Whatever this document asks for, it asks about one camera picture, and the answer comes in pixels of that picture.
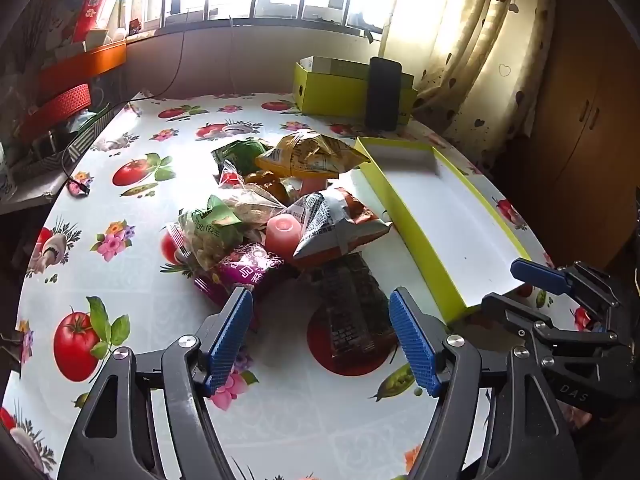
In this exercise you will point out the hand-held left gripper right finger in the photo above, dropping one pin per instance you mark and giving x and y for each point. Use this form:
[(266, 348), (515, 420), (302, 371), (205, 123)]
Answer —
[(412, 345)]

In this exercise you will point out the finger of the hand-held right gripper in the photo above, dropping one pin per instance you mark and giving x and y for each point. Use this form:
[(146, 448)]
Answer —
[(537, 272), (505, 310)]

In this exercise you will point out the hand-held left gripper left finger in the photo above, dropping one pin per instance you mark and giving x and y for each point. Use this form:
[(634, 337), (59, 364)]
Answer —
[(230, 340)]

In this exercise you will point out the dark snack packet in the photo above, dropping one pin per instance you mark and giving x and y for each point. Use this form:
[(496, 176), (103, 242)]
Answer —
[(350, 305)]

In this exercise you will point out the purple snack packet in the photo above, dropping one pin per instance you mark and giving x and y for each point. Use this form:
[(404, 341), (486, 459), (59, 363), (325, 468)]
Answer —
[(245, 265)]

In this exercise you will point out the clear peanut bag green label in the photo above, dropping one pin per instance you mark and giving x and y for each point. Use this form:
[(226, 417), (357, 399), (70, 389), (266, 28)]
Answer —
[(215, 240)]

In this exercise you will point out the yellow-green cardboard tray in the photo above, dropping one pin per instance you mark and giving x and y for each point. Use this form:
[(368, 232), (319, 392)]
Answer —
[(450, 220)]

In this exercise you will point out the pink jelly cup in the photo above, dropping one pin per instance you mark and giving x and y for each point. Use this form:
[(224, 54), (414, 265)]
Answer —
[(282, 232), (312, 185)]

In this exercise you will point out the white and orange snack bag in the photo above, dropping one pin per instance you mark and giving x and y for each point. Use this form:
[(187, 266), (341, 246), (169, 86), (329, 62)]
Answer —
[(330, 230)]

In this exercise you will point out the brown braised egg pack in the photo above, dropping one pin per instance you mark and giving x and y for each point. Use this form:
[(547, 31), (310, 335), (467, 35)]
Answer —
[(260, 180)]

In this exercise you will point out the small red snack packet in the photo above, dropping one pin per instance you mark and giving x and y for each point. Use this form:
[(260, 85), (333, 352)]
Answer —
[(230, 176)]

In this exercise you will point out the green snack bag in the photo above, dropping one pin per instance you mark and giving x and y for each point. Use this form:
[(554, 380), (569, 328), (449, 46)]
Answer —
[(240, 155)]

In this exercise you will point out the yellow snack bag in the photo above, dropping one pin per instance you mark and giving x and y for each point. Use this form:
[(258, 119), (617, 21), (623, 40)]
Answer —
[(310, 155)]

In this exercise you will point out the fruit print tablecloth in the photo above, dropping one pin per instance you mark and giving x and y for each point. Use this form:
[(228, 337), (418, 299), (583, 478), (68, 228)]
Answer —
[(150, 270)]

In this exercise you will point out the brown wooden wardrobe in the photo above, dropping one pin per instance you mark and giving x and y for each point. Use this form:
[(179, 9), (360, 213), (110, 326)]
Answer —
[(585, 135)]

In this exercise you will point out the cream heart print curtain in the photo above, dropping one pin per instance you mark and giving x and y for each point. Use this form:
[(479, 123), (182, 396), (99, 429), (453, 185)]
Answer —
[(475, 60)]

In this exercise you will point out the black smartphone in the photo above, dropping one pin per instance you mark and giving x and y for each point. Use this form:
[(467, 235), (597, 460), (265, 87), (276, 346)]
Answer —
[(382, 95)]

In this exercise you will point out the yellow-green cardboard box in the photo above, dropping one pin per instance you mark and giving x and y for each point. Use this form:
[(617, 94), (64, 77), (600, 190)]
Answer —
[(330, 92)]

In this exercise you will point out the white flat box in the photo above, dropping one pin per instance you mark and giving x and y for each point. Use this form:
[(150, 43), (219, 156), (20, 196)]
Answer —
[(335, 66)]

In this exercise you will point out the red woven basket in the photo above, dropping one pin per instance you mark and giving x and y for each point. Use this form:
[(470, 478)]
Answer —
[(55, 105)]

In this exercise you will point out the orange storage box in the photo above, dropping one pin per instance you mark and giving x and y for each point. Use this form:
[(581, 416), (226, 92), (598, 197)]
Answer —
[(85, 62)]

